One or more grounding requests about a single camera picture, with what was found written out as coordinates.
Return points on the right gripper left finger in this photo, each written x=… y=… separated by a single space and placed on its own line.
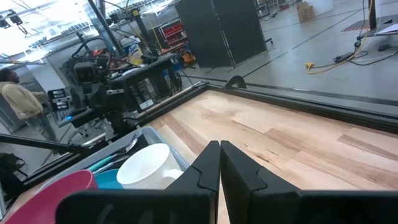
x=205 y=174

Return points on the tall black cabinet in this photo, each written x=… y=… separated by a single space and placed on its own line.
x=224 y=31

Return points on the person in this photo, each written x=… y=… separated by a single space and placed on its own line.
x=21 y=99

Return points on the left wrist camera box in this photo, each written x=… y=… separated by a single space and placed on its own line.
x=84 y=72

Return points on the white yellow wipes canister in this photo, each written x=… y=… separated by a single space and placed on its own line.
x=133 y=51

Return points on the orange tool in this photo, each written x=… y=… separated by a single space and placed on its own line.
x=188 y=58

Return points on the blue plate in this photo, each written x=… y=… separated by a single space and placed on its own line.
x=107 y=180

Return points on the white paper sheet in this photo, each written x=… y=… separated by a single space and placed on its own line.
x=388 y=29

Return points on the grey plastic tray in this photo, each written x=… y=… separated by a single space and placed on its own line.
x=161 y=137

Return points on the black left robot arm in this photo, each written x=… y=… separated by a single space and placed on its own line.
x=143 y=68

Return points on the black frame pole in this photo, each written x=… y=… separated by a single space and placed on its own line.
x=105 y=28

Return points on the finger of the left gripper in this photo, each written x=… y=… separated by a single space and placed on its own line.
x=57 y=94
x=61 y=105

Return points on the white mug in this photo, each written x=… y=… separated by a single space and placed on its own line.
x=146 y=168

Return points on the black curved clamp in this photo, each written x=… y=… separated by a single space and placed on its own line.
x=235 y=77

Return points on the pink bowl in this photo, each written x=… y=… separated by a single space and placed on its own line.
x=46 y=199

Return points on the black power strip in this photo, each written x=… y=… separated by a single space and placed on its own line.
x=343 y=57

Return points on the red storage bin rack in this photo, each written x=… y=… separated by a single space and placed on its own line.
x=174 y=31

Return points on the black overhead camera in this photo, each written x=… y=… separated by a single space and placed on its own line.
x=14 y=18

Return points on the cardboard box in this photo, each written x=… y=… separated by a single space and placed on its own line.
x=306 y=12

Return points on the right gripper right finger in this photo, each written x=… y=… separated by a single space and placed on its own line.
x=239 y=180

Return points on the black stand post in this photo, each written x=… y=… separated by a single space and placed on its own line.
x=372 y=15

